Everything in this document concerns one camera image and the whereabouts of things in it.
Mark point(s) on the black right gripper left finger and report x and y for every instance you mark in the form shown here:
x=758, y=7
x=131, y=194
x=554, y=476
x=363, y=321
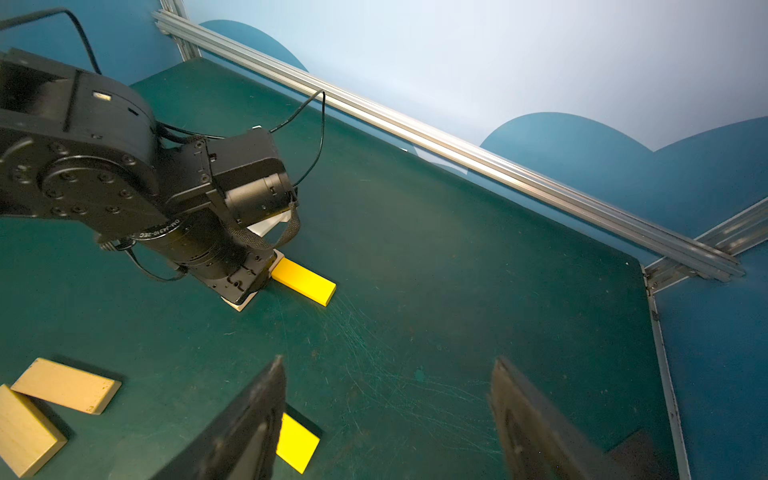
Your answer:
x=241, y=442

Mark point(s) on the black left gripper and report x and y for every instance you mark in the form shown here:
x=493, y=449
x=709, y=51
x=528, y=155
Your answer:
x=241, y=286

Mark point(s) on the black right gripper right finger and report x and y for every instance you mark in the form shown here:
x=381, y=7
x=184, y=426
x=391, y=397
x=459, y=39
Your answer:
x=537, y=440

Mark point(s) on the yellow block bar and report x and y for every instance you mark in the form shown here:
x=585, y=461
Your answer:
x=298, y=442
x=304, y=281

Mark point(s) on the yellow block top bar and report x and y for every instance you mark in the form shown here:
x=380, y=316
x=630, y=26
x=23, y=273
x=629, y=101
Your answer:
x=304, y=281

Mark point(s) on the natural wood block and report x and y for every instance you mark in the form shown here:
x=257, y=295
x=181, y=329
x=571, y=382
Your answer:
x=29, y=440
x=67, y=386

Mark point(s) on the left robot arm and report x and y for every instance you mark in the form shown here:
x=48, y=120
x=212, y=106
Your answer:
x=76, y=145

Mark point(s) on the left aluminium corner post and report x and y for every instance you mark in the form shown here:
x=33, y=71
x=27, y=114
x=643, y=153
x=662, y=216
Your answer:
x=172, y=20

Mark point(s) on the horizontal aluminium back rail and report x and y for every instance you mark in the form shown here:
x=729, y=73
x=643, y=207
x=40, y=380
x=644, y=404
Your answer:
x=667, y=243

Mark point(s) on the right aluminium side rail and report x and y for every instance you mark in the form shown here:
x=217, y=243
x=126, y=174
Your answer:
x=735, y=235

